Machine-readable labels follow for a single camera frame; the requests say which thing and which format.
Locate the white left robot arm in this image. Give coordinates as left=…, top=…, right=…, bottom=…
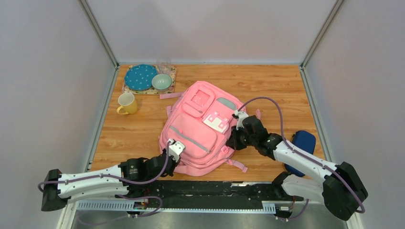
left=38, top=151, right=181, bottom=212

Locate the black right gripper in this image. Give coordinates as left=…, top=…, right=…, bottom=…
left=226, top=125, right=256, bottom=151

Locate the blue zip pencil case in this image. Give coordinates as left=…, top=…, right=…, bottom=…
left=284, top=130, right=316, bottom=177

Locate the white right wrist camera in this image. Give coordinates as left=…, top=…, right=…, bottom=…
left=233, top=110, right=249, bottom=130

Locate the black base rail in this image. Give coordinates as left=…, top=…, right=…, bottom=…
left=124, top=180, right=304, bottom=217

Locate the pink backpack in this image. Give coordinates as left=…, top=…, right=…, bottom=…
left=159, top=81, right=248, bottom=177

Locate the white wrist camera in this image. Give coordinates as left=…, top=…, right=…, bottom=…
left=167, top=138, right=186, bottom=163
left=233, top=110, right=249, bottom=130

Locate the blue dotted plate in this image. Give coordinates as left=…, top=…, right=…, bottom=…
left=124, top=64, right=158, bottom=91

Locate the yellow mug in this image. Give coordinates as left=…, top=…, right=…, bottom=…
left=117, top=93, right=138, bottom=115

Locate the light green bowl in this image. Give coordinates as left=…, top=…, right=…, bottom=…
left=151, top=73, right=172, bottom=91

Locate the clear drinking glass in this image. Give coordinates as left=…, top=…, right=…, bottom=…
left=156, top=58, right=171, bottom=75

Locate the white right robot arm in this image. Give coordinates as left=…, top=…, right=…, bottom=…
left=226, top=112, right=369, bottom=221

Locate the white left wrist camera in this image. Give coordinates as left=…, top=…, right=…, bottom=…
left=167, top=138, right=186, bottom=163

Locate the floral tray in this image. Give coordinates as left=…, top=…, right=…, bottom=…
left=122, top=64, right=177, bottom=94

